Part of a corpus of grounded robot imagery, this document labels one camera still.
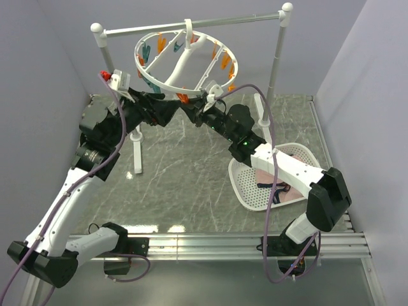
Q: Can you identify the orange back left peg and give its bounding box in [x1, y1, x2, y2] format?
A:
[157, 33, 166, 54]

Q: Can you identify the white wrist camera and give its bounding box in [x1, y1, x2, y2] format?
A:
[203, 80, 224, 113]
[99, 69, 135, 103]

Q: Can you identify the white perforated plastic basket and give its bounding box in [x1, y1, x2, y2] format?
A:
[228, 143, 320, 212]

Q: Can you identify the teal left back peg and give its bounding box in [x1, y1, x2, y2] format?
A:
[142, 44, 151, 64]

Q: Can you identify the orange right upper peg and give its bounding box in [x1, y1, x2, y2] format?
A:
[221, 51, 231, 70]

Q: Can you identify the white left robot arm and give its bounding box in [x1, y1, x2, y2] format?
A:
[7, 90, 181, 288]

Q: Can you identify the white clothes rack stand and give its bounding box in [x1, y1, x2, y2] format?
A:
[91, 3, 293, 165]

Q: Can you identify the pink underwear navy trim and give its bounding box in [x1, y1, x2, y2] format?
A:
[255, 170, 303, 205]

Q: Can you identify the teal back clothes peg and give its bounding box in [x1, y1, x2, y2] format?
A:
[173, 42, 183, 52]

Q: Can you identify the white round clip hanger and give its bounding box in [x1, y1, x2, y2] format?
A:
[134, 18, 238, 95]

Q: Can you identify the orange front clothes peg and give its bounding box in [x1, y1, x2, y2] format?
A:
[176, 93, 189, 105]

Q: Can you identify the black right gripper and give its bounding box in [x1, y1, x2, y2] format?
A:
[180, 96, 237, 143]

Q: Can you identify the orange clothes peg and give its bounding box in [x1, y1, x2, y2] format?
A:
[176, 93, 189, 105]
[136, 54, 144, 78]

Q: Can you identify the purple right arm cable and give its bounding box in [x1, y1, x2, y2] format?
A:
[216, 84, 321, 284]

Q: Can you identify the orange left clothes peg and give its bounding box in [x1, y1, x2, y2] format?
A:
[136, 54, 144, 78]

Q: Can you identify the aluminium mounting rail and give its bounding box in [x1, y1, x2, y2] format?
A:
[63, 231, 373, 261]

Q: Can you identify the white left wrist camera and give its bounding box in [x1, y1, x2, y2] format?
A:
[99, 69, 135, 103]

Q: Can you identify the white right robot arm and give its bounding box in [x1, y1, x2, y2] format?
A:
[181, 98, 352, 256]

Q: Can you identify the orange right middle peg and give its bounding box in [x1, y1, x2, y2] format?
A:
[228, 62, 235, 79]

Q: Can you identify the teal left front peg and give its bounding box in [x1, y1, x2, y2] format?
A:
[140, 74, 163, 94]

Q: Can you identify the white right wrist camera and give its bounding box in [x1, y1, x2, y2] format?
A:
[203, 80, 224, 113]

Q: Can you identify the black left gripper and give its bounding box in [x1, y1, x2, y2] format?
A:
[106, 86, 182, 147]

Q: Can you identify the orange right back peg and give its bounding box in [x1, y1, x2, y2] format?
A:
[212, 42, 219, 60]

